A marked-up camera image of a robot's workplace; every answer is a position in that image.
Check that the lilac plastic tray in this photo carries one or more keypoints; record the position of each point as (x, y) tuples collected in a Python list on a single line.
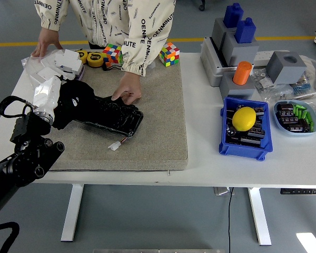
[(80, 75)]

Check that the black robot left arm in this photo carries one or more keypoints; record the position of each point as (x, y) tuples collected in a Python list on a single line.
[(23, 160)]

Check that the grey square block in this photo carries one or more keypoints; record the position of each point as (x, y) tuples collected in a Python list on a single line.
[(218, 34), (242, 54), (239, 92)]

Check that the flat light grey case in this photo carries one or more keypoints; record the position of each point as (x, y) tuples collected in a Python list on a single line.
[(210, 68)]

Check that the white table leg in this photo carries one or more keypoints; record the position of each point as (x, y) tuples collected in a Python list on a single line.
[(260, 218), (72, 210)]

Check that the person's left forearm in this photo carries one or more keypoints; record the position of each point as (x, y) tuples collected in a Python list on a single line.
[(144, 44)]

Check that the black table control panel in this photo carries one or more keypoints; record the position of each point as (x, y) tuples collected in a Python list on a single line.
[(301, 192)]

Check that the black cylindrical capacitor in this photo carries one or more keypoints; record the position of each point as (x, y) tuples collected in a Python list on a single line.
[(288, 120), (259, 110), (295, 128), (285, 106), (250, 141), (286, 113), (256, 133)]

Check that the yellow lemon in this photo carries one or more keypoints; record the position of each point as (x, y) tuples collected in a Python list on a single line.
[(243, 118)]

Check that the white folded cardboard box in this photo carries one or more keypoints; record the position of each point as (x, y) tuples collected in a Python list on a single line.
[(67, 59)]

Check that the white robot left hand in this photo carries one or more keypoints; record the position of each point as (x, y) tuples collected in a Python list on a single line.
[(47, 96)]

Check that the person's right hand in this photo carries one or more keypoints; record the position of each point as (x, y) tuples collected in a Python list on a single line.
[(48, 39)]

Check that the light blue oval tray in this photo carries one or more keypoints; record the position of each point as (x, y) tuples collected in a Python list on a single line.
[(279, 126)]

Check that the bundle of blue resistors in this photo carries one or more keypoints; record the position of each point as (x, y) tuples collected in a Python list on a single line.
[(301, 88)]

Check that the blue plastic bin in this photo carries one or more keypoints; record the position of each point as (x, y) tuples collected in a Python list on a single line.
[(242, 153)]

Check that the silver-topped black capacitor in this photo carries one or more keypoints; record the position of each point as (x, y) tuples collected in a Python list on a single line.
[(230, 130)]

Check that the person's right forearm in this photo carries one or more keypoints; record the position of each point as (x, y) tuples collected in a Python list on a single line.
[(51, 13)]

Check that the grey box under table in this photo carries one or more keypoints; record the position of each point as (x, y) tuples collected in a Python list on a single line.
[(222, 191)]

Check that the grey-brown mat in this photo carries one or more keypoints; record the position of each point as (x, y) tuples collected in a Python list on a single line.
[(152, 118)]

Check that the green cylindrical battery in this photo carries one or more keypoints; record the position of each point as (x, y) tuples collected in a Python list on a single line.
[(296, 109), (310, 121), (304, 115)]

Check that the white flat plastic box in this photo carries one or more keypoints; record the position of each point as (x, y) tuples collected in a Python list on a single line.
[(46, 72)]

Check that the person's left hand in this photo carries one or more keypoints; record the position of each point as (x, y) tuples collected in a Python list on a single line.
[(130, 84)]

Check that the blue bottle-shaped block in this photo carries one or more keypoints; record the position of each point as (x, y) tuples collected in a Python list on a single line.
[(245, 31), (233, 15)]

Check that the glossy black panel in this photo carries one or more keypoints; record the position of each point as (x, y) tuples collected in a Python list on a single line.
[(116, 116)]

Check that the yellow tape measure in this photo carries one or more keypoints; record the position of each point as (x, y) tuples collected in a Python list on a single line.
[(95, 59), (82, 56)]

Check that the clear bag of metal parts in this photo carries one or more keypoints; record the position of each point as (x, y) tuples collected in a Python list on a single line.
[(263, 80)]

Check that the grey block with round hole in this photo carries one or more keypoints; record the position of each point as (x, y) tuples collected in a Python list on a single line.
[(284, 71)]

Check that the clear bag of small parts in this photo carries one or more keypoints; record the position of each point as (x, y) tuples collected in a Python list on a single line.
[(279, 95)]

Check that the black rag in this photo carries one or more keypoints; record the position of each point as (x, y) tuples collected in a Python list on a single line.
[(68, 113)]

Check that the orange cylinder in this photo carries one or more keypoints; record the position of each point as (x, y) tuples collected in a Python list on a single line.
[(242, 73)]

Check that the black chair caster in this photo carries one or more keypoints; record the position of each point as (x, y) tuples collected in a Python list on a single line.
[(202, 5)]

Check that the colourful puzzle cube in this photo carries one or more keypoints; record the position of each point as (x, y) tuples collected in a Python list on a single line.
[(169, 54), (112, 54)]

